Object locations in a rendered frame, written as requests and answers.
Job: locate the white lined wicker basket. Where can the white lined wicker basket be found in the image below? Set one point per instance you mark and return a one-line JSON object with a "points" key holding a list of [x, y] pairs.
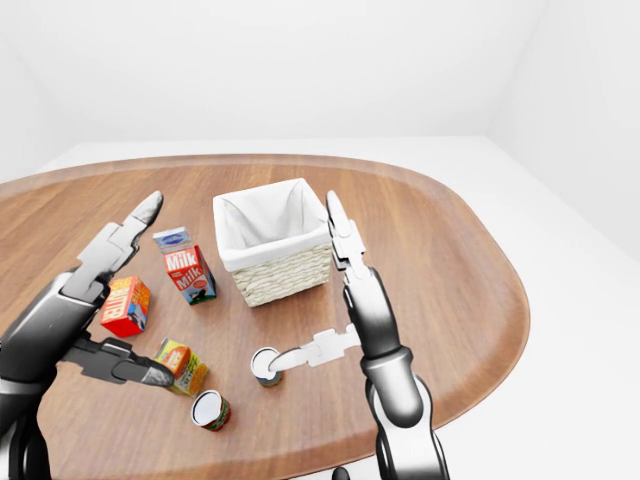
{"points": [[272, 240]]}

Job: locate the red milk carton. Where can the red milk carton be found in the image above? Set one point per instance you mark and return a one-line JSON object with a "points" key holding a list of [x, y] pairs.
{"points": [[190, 272]]}

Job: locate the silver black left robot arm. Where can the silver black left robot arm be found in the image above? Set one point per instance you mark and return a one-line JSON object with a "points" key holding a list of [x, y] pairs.
{"points": [[20, 430]]}

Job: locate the small dark shape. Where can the small dark shape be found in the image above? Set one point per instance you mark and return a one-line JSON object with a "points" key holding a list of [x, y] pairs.
{"points": [[340, 473]]}

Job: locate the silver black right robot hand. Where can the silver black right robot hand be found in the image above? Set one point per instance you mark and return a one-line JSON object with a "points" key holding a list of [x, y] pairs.
{"points": [[375, 320]]}

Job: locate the red labelled tin can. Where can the red labelled tin can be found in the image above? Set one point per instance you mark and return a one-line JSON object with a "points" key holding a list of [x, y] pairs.
{"points": [[211, 411]]}

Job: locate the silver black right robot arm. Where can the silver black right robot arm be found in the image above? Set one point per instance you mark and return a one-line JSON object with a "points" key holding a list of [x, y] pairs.
{"points": [[405, 425]]}

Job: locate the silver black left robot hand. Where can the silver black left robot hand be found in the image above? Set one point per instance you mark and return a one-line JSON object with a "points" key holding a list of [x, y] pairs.
{"points": [[47, 320]]}

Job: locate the red orange butter box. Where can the red orange butter box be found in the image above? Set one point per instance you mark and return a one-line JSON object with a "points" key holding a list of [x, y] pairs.
{"points": [[125, 306]]}

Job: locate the green labelled tin can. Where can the green labelled tin can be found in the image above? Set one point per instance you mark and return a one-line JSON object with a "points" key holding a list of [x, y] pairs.
{"points": [[265, 367]]}

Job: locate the orange juice carton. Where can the orange juice carton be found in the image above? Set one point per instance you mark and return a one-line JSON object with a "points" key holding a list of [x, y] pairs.
{"points": [[185, 367]]}

